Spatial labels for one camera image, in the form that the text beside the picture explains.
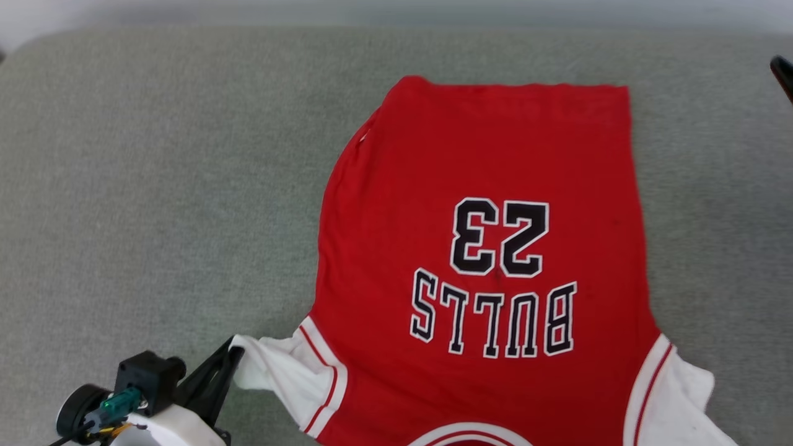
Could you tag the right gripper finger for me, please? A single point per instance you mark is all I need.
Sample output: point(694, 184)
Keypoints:
point(784, 71)

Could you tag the teal left camera connector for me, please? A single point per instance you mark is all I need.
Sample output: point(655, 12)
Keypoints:
point(121, 402)

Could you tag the red white basketball jersey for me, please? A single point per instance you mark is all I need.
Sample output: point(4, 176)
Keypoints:
point(483, 155)

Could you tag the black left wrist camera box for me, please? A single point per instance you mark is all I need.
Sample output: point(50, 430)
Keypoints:
point(145, 378)

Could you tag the black round left gripper motor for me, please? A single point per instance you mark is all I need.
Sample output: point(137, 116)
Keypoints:
point(74, 412)

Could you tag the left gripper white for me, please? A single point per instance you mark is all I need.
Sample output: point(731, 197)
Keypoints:
point(167, 430)

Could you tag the grey fabric sofa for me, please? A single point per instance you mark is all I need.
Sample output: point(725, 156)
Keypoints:
point(155, 186)

